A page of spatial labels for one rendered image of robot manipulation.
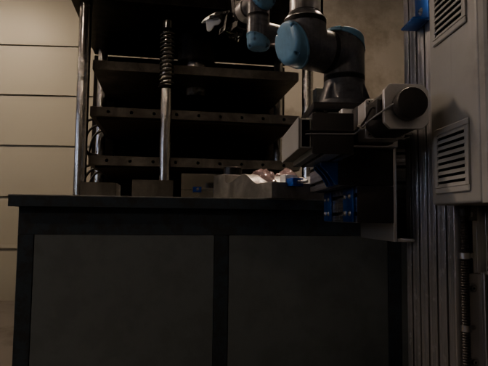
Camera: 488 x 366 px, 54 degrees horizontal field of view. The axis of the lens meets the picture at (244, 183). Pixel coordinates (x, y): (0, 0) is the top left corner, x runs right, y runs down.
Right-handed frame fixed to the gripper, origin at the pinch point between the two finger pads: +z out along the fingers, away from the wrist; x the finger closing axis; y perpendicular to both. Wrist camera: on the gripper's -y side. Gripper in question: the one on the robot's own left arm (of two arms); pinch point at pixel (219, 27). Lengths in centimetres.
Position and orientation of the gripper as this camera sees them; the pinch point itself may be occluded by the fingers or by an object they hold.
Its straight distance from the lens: 191.2
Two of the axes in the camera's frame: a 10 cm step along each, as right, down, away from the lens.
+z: -4.8, 0.6, 8.8
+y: -1.3, 9.8, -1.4
